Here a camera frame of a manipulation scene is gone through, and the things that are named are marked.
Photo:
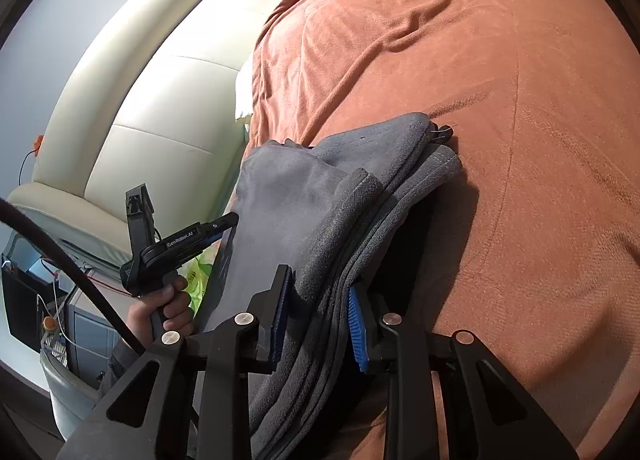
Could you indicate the orange blanket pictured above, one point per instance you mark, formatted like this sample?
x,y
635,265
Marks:
x,y
500,140

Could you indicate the white chair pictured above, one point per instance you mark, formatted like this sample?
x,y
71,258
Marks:
x,y
70,390

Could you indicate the green tissue packet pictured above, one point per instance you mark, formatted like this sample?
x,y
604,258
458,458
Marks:
x,y
197,285

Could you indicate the black open box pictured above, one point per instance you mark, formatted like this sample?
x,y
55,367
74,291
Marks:
x,y
25,310

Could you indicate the person's left forearm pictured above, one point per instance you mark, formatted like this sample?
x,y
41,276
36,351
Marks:
x,y
122,365

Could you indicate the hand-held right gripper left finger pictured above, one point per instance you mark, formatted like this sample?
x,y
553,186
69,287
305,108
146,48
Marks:
x,y
281,315

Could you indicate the small orange ball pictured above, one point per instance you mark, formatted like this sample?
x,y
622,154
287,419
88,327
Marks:
x,y
49,323

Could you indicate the cream padded headboard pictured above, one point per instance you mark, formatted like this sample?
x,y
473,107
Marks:
x,y
150,140

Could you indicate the small orange object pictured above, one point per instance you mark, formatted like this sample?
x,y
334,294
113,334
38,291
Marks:
x,y
37,142

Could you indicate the grey bedside cabinet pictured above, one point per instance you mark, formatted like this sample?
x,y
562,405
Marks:
x,y
90,330

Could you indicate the person's left hand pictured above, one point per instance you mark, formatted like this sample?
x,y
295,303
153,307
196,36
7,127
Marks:
x,y
142,320

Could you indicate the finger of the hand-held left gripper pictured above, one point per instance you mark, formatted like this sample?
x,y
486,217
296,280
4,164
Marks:
x,y
225,221

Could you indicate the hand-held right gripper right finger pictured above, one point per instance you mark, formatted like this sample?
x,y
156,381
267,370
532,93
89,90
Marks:
x,y
356,330

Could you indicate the grey t-shirt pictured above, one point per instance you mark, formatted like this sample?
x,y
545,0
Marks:
x,y
300,190

